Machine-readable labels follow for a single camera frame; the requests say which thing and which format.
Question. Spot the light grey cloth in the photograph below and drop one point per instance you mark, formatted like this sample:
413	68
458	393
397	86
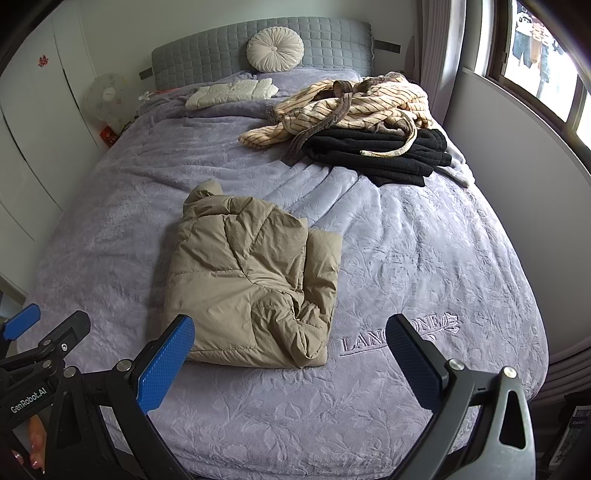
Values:
461	170

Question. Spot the hanging laundry outside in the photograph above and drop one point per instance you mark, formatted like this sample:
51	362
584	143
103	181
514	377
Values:
524	46

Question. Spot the grey curtain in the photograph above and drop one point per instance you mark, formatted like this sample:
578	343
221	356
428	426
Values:
438	55

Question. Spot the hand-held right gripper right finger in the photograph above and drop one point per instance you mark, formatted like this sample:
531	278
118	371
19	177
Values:
413	360

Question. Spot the grey quilted headboard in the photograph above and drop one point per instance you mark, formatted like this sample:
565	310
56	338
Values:
203	55

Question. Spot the cream striped robe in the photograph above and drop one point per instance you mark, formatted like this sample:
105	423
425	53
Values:
360	106

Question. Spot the white standing fan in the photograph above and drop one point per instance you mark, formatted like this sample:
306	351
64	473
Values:
108	94

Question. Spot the white puffer garment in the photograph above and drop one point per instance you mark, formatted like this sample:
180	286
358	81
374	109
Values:
231	93

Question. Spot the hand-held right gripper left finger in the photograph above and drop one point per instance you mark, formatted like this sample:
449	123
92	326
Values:
166	364

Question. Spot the person's left hand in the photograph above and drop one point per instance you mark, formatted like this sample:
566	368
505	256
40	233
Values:
37	443

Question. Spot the black folded clothes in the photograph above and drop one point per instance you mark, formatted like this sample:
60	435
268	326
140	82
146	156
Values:
369	152

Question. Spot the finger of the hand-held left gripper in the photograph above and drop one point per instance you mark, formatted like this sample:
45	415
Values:
21	323
69	330

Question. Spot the stack of books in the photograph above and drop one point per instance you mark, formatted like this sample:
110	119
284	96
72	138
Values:
572	429

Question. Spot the lavender embossed bed blanket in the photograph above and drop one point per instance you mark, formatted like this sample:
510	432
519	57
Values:
415	254

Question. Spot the beige puffer jacket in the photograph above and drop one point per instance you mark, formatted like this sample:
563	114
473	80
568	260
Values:
244	286

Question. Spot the red box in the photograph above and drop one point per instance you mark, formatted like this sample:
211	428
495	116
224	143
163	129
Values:
109	136

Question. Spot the window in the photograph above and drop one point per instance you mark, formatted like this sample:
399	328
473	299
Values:
554	101

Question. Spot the round cream cushion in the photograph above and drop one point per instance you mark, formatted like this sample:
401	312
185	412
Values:
275	50

